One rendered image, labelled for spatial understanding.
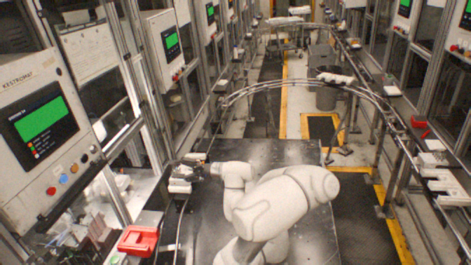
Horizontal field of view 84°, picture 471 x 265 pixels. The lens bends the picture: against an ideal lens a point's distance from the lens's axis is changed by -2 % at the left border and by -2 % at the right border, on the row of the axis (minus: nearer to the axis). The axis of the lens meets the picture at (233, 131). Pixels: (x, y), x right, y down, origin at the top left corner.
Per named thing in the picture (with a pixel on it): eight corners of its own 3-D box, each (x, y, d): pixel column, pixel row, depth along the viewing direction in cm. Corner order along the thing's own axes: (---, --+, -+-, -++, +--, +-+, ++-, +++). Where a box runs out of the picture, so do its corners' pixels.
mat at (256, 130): (286, 150, 333) (286, 149, 332) (239, 148, 345) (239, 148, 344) (288, 38, 820) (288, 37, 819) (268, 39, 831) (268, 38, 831)
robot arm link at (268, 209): (261, 268, 131) (223, 294, 122) (244, 239, 139) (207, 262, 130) (322, 205, 71) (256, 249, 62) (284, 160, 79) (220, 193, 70)
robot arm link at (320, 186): (300, 155, 93) (269, 172, 87) (340, 156, 76) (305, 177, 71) (312, 191, 94) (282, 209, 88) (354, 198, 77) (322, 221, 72)
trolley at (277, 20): (269, 63, 630) (268, 19, 580) (263, 57, 678) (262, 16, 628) (305, 58, 635) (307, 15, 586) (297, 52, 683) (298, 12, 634)
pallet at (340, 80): (316, 84, 300) (316, 76, 295) (322, 80, 309) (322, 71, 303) (348, 90, 278) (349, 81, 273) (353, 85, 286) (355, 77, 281)
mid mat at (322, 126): (350, 153, 315) (350, 152, 314) (302, 152, 326) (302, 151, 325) (337, 113, 398) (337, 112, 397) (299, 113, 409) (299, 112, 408)
